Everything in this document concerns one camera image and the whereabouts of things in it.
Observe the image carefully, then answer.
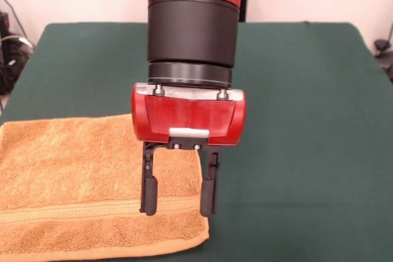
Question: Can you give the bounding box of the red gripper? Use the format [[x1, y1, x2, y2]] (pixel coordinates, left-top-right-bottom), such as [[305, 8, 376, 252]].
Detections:
[[131, 85, 247, 217]]

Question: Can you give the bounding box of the orange terry towel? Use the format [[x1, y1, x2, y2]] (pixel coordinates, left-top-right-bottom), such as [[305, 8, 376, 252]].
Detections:
[[0, 114, 211, 260]]

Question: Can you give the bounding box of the dark green table cloth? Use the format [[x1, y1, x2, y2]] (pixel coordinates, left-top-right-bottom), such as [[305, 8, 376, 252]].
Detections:
[[0, 21, 393, 262]]

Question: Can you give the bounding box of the black box with red light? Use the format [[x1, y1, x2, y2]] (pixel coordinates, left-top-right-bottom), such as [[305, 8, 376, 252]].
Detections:
[[0, 12, 10, 33]]

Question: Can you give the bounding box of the dark grey curved stand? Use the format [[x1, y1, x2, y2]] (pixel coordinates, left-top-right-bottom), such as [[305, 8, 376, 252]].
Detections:
[[373, 39, 393, 69]]

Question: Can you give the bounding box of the black equipment with cables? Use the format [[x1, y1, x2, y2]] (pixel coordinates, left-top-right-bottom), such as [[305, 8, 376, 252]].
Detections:
[[0, 33, 34, 96]]

